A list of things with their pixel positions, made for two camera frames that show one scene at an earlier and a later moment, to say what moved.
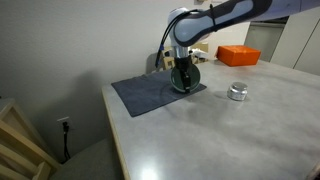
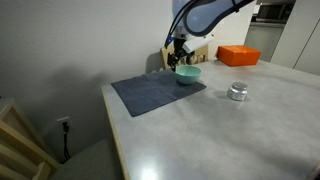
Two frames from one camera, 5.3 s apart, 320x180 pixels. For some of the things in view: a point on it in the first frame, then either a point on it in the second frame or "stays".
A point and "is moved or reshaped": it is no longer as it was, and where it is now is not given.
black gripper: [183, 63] to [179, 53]
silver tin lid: [238, 86] stays
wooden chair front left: [23, 156] stays
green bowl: [194, 79] is moved or reshaped
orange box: [238, 55] stays
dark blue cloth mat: [143, 92] stays
